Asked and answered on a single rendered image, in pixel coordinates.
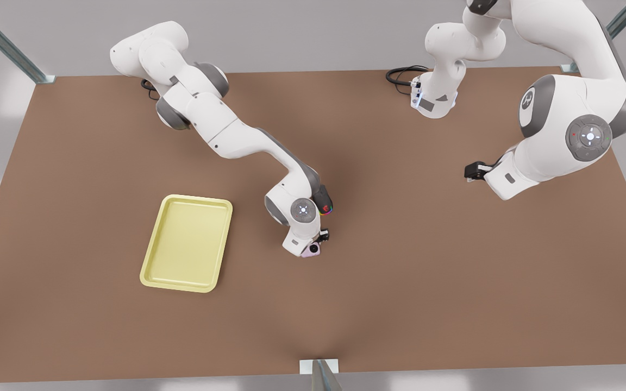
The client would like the pale yellow rectangular tray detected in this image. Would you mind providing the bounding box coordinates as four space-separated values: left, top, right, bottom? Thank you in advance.
139 194 234 294

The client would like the black cable loop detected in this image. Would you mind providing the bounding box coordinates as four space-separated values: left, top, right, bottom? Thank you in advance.
140 78 162 102
385 65 431 97

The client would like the silver frame post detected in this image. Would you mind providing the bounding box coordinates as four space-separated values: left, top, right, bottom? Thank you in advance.
560 0 626 74
298 358 343 391
0 0 57 85

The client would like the black mouse with rainbow light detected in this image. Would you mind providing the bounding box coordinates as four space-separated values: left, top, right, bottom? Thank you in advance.
315 185 334 217

